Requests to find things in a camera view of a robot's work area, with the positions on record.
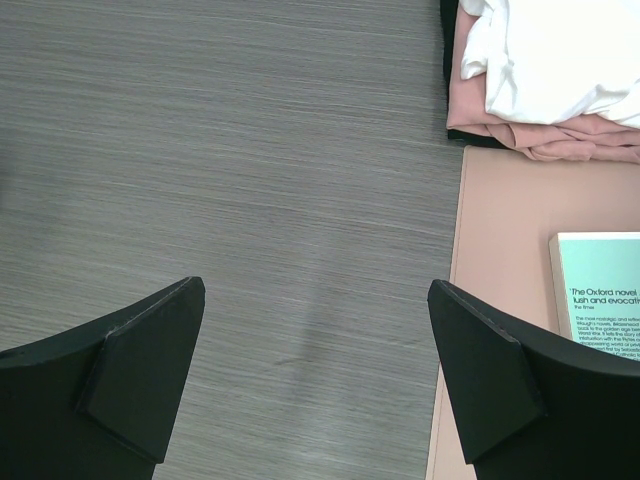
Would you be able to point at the teal paperback book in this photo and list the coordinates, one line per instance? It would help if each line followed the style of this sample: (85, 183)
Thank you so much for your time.
(596, 285)

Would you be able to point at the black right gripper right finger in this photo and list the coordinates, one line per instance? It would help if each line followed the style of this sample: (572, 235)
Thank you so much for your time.
(528, 403)

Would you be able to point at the white folded t shirt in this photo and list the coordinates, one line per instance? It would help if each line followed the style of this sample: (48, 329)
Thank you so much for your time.
(545, 62)

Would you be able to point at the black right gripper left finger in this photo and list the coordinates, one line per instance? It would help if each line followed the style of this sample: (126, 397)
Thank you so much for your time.
(100, 400)

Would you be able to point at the black folded t shirt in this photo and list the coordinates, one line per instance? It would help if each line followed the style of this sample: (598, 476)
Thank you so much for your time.
(448, 14)

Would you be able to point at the pink desk mat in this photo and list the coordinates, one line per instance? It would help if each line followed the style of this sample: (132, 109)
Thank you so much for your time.
(509, 208)

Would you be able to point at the pink folded t shirt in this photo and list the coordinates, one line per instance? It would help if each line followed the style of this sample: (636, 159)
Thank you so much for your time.
(583, 138)

